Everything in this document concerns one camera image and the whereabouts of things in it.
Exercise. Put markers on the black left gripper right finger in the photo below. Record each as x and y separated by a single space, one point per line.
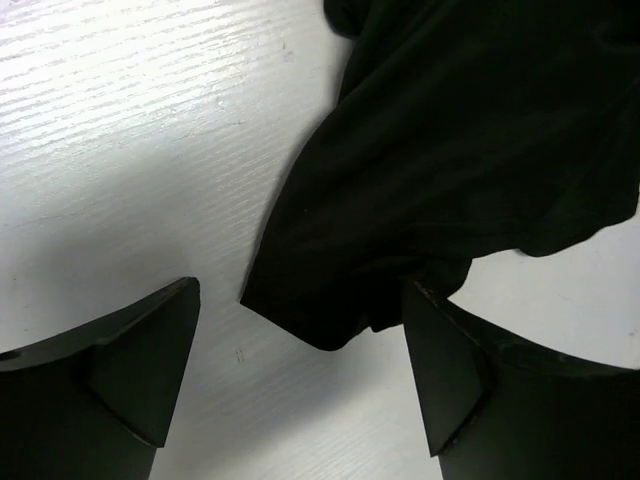
496 406

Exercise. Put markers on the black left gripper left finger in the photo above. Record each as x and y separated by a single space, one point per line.
97 401

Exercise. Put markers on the black t-shirt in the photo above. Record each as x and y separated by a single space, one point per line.
461 129

